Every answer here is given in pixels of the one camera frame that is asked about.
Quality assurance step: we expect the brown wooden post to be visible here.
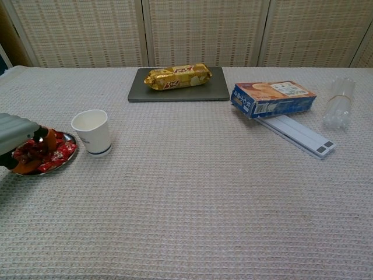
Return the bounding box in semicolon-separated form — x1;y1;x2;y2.
0;5;31;68

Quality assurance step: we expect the white folded laptop stand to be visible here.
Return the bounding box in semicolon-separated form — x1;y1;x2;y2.
256;114;337;160

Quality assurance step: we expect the beige woven tablecloth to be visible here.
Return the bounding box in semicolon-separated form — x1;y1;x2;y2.
0;65;373;280

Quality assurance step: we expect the clear plastic bottle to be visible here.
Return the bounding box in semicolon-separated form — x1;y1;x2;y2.
322;75;357;131

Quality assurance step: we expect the gold biscuit packet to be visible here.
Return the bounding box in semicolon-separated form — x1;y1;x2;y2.
145;63;213;92

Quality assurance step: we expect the white paper cup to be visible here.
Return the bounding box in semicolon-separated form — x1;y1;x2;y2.
71;109;113;158

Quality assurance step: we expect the grey metal tray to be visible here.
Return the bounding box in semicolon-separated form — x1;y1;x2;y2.
127;66;231;103

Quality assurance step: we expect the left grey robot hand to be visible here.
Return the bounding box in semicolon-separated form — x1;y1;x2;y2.
0;113;59;176

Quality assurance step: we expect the woven folding screen panel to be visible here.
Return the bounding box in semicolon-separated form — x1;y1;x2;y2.
258;0;371;68
5;0;146;68
349;26;373;69
142;0;270;68

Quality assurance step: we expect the orange blue cracker box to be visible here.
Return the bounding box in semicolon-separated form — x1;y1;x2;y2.
230;80;318;119

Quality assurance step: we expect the shiny metal bowl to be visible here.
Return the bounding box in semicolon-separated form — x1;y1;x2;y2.
11;131;79;176

